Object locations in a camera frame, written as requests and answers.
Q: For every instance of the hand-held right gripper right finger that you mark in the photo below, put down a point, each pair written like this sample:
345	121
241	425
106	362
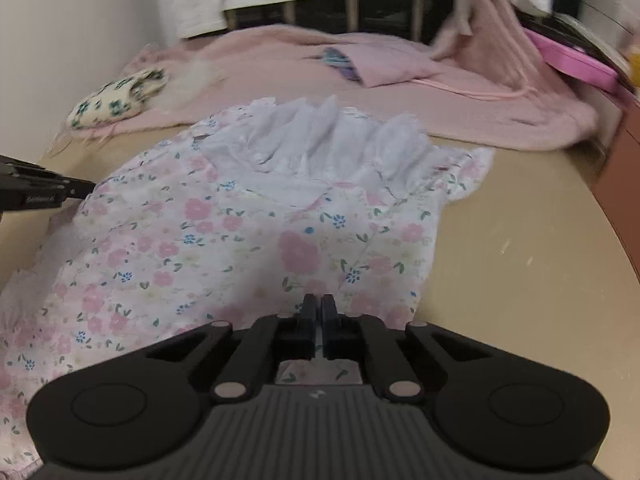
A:
328	321

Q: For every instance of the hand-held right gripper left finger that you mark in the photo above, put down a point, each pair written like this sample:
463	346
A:
310	321

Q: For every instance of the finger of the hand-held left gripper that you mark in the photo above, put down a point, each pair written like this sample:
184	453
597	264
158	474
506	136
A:
45	191

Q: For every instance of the pink floral dress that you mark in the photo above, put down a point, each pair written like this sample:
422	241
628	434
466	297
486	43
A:
210	250

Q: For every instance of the cream green-flowered small cloth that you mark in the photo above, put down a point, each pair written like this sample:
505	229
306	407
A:
112	99

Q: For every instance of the pink fleece blanket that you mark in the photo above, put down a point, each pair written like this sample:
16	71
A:
280	80

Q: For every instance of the purple patterned small item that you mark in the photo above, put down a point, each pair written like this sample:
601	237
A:
341	62

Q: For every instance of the pink plastic case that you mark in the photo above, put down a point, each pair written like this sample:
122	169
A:
575	60

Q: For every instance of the stack of white boxes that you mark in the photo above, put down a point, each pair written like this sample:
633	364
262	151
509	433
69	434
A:
607	10

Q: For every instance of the dark bed rail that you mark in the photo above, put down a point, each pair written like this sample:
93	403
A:
385	10

